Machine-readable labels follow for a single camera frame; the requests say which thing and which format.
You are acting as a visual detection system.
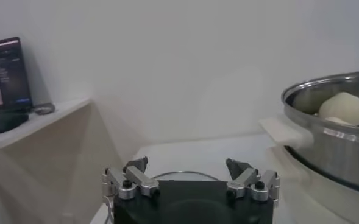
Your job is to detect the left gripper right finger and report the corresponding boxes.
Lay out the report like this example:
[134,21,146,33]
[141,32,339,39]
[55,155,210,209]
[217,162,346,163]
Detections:
[226,158,280,208]

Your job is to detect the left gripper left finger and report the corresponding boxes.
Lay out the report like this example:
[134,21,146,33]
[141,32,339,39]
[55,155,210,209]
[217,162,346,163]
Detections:
[102,156,160,214]

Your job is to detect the round glass lid cream handle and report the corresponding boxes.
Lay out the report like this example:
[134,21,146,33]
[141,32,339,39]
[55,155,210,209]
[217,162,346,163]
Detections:
[151,170,220,183]

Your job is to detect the stainless steel steamer basket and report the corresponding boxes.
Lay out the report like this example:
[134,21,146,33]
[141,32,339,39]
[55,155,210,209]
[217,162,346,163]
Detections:
[258,70,359,195]

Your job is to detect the cream electric cooker base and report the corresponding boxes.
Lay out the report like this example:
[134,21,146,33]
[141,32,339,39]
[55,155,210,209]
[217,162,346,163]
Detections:
[266,145,359,224]

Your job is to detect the white side table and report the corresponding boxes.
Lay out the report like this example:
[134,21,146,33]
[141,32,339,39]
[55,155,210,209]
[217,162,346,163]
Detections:
[0,97,91,152]

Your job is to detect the black computer mouse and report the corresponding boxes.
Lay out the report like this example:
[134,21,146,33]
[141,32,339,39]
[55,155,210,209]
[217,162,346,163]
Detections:
[0,111,30,135]

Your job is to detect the black computer monitor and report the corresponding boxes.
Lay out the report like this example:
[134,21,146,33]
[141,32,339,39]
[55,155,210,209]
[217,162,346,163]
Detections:
[0,36,33,112]

